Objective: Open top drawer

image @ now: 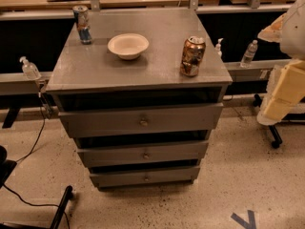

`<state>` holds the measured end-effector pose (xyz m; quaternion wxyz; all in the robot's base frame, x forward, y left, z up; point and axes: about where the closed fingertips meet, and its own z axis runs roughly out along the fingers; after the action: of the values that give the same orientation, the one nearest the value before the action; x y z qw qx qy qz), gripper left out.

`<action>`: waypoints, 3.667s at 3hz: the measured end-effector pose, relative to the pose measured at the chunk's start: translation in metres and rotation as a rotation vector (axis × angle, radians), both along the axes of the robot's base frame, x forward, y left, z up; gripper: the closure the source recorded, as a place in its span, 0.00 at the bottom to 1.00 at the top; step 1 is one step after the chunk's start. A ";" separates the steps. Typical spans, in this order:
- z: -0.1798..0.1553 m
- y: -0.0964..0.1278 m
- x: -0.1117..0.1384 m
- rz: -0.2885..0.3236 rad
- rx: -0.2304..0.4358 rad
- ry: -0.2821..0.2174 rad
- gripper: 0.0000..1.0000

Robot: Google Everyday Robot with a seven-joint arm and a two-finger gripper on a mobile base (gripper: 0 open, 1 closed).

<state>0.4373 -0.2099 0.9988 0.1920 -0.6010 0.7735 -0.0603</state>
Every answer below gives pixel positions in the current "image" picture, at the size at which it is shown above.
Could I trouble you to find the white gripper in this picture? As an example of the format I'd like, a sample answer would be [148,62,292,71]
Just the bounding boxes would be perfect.
[256,59,305,126]

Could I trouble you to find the grey top drawer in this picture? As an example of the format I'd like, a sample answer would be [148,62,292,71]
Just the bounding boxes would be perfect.
[59,103,223,137]

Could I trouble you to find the grey drawer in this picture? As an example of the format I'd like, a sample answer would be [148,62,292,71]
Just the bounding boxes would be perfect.
[90,166,200,188]
[59,103,223,137]
[77,140,208,168]

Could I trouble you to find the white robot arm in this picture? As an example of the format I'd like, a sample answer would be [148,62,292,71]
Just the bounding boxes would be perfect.
[256,0,305,125]

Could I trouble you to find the grey middle drawer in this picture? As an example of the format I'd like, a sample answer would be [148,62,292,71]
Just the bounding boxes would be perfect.
[77,140,208,168]

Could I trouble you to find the grey bottom drawer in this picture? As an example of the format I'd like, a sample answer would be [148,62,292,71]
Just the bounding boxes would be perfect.
[90,166,200,188]

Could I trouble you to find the grey drawer cabinet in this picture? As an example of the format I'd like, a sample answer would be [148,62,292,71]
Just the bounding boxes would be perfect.
[47,9,232,175]

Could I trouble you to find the clear plastic water bottle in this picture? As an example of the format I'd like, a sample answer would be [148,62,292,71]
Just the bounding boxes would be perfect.
[240,40,258,68]

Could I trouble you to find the black caster leg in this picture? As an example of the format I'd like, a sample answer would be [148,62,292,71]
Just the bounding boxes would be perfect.
[253,94,282,149]

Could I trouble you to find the small white pump bottle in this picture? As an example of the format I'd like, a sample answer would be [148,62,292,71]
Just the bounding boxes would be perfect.
[215,38,223,57]

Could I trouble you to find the brown gold soda can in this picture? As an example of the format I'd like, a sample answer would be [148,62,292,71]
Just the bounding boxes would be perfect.
[180,36,206,77]

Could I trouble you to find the white paper bowl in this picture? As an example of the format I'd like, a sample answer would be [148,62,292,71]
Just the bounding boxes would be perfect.
[108,33,150,60]

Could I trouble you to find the blue red soda can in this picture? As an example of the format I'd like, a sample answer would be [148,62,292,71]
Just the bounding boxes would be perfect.
[72,5,92,45]

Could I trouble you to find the clear hand sanitizer bottle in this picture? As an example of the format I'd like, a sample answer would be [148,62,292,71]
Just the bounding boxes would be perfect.
[19,56,41,80]

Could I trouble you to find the black chair base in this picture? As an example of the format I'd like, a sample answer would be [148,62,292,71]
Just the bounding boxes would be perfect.
[0,146,73,229]

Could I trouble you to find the black floor cable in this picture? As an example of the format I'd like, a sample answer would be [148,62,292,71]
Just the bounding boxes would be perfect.
[2,107,71,229]

